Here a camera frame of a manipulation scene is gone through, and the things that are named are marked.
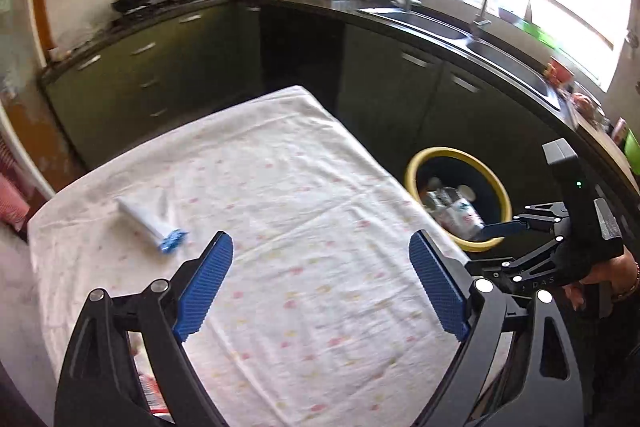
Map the green sink base cabinet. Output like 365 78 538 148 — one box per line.
235 2 581 228

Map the green plastic item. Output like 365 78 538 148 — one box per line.
520 21 558 48

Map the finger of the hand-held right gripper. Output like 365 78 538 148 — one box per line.
477 202 571 244
465 241 566 293

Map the tall chrome faucet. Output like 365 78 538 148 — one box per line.
470 0 533 40

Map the black kitchen countertop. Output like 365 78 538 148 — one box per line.
40 0 640 202

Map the red packet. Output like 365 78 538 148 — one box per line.
545 57 576 85

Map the white tube with blue end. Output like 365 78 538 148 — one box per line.
116 194 190 253

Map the black bin with yellow rim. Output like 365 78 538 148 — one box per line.
404 147 513 253

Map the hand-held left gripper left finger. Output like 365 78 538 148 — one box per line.
52 231 234 427

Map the person's right hand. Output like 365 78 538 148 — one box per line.
562 252 638 313

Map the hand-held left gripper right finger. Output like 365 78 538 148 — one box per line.
409 231 585 427

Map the beaded bracelet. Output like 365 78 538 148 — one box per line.
614 259 640 303

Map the green stove base cabinet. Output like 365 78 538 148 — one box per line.
42 0 263 168

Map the green container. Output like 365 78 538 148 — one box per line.
622 127 640 158

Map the steel double sink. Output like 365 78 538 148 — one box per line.
356 4 563 110

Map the floral white tablecloth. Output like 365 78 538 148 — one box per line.
26 85 481 427

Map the printed glass sliding door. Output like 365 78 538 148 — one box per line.
0 0 88 202

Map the black gas stove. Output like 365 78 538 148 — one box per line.
112 0 231 25

